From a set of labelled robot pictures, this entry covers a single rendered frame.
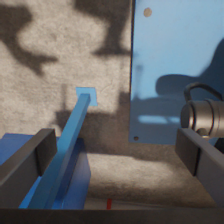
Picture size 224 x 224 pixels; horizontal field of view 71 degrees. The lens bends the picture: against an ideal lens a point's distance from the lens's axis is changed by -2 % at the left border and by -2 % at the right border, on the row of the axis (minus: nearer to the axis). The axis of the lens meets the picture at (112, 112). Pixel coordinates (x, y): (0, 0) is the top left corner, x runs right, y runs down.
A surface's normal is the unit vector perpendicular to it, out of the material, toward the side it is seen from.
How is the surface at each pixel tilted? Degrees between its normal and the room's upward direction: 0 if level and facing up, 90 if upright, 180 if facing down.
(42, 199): 90
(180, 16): 0
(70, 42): 0
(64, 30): 0
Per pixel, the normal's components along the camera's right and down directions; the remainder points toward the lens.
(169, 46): -0.11, 0.63
